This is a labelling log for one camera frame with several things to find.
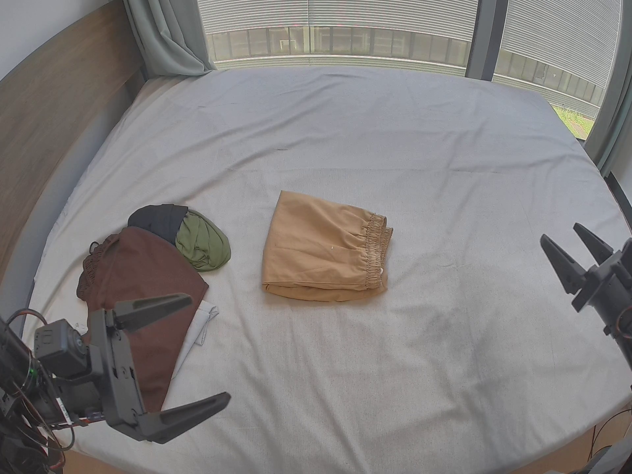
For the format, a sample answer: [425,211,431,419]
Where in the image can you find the bed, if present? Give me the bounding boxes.
[0,0,632,474]

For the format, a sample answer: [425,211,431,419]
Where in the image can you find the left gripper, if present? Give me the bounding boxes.
[55,293,232,444]

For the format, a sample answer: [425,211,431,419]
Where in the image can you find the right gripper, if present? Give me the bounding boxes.
[540,223,632,337]

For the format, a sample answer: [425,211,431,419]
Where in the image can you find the tan shorts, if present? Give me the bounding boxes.
[261,190,395,305]

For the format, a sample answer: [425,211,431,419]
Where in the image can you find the white garment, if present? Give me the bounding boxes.
[170,300,221,380]

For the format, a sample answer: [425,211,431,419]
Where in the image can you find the brown shorts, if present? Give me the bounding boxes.
[75,227,210,413]

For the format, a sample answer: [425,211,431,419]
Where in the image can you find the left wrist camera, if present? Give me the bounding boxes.
[34,319,92,379]

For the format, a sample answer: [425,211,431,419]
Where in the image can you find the grey-green curtain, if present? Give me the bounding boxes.
[117,0,217,77]

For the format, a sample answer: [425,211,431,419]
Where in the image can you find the green garment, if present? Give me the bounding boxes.
[174,209,233,272]

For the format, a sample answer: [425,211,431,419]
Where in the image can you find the window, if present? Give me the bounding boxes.
[190,0,624,142]

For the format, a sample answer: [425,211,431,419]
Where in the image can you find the black garment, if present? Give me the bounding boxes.
[127,204,192,247]

